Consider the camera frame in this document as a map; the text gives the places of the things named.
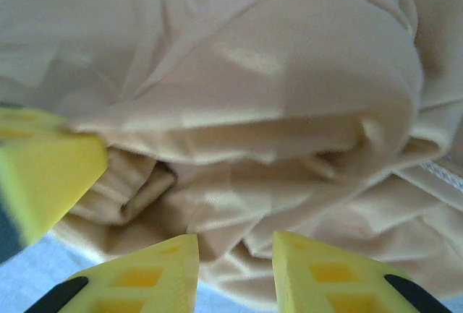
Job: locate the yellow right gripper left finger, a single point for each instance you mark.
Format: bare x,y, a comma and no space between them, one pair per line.
155,284

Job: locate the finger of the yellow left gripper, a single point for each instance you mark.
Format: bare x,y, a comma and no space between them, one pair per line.
47,175

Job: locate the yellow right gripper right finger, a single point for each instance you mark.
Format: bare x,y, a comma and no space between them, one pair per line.
307,284

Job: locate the tan orange t-shirt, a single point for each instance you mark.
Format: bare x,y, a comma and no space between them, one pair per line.
271,85

